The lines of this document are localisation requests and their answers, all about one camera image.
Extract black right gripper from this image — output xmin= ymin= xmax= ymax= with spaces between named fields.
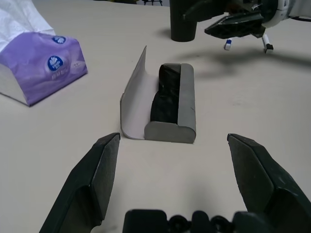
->
xmin=182 ymin=0 xmax=280 ymax=39

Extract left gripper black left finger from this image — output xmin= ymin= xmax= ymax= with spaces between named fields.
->
xmin=41 ymin=133 xmax=121 ymax=233

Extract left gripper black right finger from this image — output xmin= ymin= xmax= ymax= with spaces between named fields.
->
xmin=227 ymin=133 xmax=311 ymax=233

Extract black-capped white marker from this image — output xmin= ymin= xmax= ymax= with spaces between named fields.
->
xmin=261 ymin=34 xmax=275 ymax=53

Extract grey glasses case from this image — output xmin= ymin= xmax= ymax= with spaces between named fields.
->
xmin=120 ymin=45 xmax=197 ymax=144

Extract black sunglasses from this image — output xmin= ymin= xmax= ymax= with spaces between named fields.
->
xmin=150 ymin=63 xmax=183 ymax=124

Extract black cup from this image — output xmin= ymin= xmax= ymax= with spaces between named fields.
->
xmin=169 ymin=0 xmax=198 ymax=42

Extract purple tissue pack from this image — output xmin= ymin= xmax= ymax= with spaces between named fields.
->
xmin=0 ymin=0 xmax=88 ymax=107

